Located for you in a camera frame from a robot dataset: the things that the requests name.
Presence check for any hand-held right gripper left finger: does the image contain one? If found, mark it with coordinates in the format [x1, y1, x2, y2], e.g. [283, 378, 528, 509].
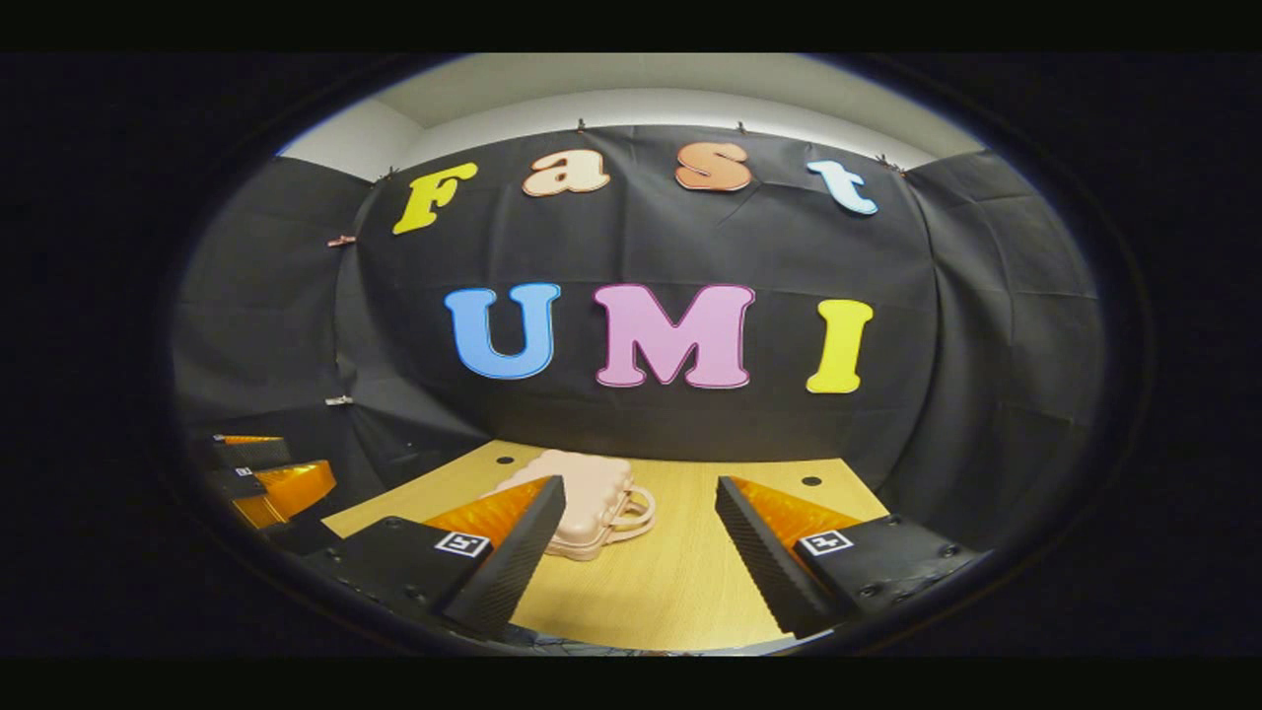
[306, 475, 568, 642]

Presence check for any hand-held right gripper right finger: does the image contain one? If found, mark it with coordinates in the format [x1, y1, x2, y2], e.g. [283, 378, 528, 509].
[716, 475, 987, 640]

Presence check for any pink hard-shell suitcase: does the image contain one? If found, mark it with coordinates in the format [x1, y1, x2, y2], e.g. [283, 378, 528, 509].
[483, 450, 657, 561]

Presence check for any black backdrop cloth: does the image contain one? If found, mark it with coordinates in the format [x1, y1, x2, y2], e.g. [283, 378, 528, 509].
[173, 123, 1105, 553]

